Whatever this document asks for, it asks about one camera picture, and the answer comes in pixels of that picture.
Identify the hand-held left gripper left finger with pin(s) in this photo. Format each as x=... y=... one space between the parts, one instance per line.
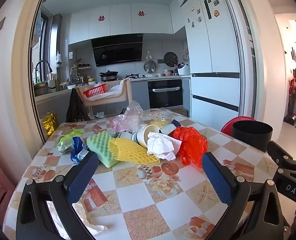
x=84 y=175

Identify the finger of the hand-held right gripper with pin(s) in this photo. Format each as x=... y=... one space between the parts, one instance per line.
x=284 y=155

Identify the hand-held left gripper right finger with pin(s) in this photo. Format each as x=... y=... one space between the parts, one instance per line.
x=217 y=177

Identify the blue snack wrapper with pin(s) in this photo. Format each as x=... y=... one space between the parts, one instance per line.
x=77 y=150

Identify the green wavy sponge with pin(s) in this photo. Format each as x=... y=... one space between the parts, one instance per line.
x=98 y=145

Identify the black round bin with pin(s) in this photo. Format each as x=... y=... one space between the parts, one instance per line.
x=251 y=137

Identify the green wrapper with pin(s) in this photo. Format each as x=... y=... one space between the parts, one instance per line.
x=68 y=140

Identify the red plastic bag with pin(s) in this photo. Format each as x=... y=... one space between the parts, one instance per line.
x=190 y=142

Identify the yellow foam net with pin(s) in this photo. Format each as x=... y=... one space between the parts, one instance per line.
x=130 y=151

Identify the white paper label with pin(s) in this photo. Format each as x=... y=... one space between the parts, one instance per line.
x=121 y=135

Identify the pink plastic bag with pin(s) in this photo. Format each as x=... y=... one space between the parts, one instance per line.
x=120 y=125

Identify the white tissue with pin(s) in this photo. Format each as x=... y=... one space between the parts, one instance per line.
x=160 y=145
x=85 y=220

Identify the blue and white carton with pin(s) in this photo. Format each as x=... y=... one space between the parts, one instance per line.
x=169 y=128

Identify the white paper cup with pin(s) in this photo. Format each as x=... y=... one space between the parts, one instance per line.
x=150 y=133

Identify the clear plastic bag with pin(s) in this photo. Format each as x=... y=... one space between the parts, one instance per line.
x=131 y=112

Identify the clear zip bag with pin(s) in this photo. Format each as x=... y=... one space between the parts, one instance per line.
x=155 y=115

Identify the red stool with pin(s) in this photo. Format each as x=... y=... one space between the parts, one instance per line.
x=234 y=123

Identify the gold foil bag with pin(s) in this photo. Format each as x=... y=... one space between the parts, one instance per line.
x=49 y=123

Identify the black hanging bag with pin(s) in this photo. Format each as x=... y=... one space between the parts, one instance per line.
x=75 y=107

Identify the cardboard box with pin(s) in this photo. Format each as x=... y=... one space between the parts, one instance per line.
x=176 y=111

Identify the red plastic basket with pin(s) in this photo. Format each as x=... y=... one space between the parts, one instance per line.
x=94 y=91

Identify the white plastic bag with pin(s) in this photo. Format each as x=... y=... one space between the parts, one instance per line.
x=115 y=91

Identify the beige plastic cart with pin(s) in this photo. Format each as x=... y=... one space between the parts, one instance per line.
x=126 y=92

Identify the metal pot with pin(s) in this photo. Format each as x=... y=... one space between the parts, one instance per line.
x=41 y=88

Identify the black built-in oven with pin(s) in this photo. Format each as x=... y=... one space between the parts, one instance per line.
x=165 y=95

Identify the spice rack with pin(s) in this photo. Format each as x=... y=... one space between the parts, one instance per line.
x=81 y=73

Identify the black wok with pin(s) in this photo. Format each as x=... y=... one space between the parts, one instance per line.
x=108 y=75

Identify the gas stove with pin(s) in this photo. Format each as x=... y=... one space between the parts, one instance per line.
x=132 y=76

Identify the white rice cooker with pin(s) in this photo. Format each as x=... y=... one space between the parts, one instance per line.
x=184 y=69

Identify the pink pot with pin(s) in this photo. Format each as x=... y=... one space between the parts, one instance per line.
x=167 y=73

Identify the dark kitchen faucet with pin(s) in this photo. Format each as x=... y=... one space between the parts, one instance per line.
x=41 y=62

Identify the white refrigerator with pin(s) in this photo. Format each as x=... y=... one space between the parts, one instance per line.
x=212 y=55

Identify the round metal steamer rack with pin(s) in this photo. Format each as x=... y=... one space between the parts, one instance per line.
x=149 y=66

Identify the round dark divided plate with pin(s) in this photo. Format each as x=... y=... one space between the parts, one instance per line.
x=171 y=58

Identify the black range hood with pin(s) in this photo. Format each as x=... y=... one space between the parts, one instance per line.
x=118 y=50

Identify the group of fridge magnets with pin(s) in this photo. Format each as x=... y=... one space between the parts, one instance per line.
x=215 y=13

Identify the red paper decal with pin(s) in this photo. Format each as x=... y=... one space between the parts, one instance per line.
x=101 y=18
x=140 y=13

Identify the hanging wall plastic bag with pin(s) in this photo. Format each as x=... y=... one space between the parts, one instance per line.
x=59 y=58

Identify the white wall cabinets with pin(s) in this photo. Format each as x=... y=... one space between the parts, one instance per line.
x=120 y=20

